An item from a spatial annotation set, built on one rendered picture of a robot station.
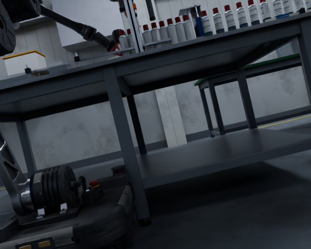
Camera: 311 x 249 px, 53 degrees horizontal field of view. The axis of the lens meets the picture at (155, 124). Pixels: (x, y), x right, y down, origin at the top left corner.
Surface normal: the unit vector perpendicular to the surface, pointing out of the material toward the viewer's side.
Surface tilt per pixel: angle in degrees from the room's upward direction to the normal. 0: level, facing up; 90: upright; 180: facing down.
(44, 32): 90
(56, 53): 90
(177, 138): 90
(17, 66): 90
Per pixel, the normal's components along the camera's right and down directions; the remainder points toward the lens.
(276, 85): 0.00, 0.02
